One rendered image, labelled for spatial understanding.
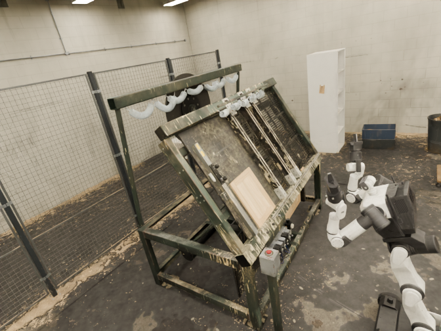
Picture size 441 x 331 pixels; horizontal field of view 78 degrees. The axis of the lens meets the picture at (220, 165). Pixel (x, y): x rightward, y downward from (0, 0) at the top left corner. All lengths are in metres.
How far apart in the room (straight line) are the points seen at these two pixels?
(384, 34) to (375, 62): 0.56
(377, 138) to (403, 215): 4.48
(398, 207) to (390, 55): 5.40
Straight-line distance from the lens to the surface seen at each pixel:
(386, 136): 6.46
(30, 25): 6.73
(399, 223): 2.12
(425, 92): 7.25
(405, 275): 2.44
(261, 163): 2.82
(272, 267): 2.22
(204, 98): 3.44
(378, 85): 7.26
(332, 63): 5.92
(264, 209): 2.66
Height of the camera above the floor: 2.40
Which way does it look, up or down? 22 degrees down
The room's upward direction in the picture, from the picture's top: 10 degrees counter-clockwise
